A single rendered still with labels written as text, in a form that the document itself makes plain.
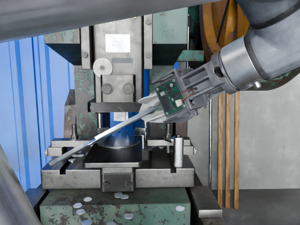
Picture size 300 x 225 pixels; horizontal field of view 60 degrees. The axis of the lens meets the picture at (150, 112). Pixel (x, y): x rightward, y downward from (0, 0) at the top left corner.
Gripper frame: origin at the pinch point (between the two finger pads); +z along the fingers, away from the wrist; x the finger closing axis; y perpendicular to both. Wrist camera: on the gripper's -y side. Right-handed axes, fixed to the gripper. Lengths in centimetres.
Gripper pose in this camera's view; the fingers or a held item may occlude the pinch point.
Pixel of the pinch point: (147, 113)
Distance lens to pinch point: 54.9
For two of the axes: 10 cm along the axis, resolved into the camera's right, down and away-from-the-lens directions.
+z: -7.3, 3.5, 5.9
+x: 3.6, 9.3, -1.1
